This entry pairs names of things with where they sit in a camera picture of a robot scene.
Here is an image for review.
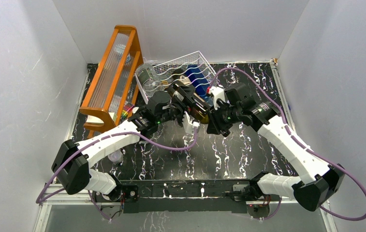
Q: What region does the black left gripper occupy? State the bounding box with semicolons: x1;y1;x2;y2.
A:
156;87;195;127

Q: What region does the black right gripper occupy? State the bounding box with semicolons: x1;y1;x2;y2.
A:
206;101;242;135

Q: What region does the olive green wine bottle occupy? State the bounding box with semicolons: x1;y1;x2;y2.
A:
165;80;209;126

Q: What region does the dark green wine bottle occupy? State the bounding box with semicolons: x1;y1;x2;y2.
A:
171;69;191;86

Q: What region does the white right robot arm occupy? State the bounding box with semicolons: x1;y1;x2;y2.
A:
206;83;345;211

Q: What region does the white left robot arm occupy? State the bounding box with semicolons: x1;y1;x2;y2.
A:
52;81;199;201

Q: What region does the box of coloured markers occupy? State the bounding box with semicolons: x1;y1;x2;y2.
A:
120;102;135;122

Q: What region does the orange wooden shelf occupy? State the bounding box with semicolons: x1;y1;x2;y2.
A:
79;25;143;138

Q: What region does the small clear plastic cup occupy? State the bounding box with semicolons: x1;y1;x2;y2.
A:
107;150;123;164

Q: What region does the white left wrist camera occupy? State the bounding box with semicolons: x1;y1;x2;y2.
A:
182;111;200;134

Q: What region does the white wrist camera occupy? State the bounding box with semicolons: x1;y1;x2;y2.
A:
207;86;226;110
182;111;200;134

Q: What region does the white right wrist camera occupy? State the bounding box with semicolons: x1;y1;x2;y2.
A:
207;86;226;110

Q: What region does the white wire wine rack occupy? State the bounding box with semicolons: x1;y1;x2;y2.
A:
134;51;218;103

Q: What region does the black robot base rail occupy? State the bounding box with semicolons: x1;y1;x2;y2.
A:
93;179;283;215

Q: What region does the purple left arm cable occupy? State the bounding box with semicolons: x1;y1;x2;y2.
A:
35;126;199;204

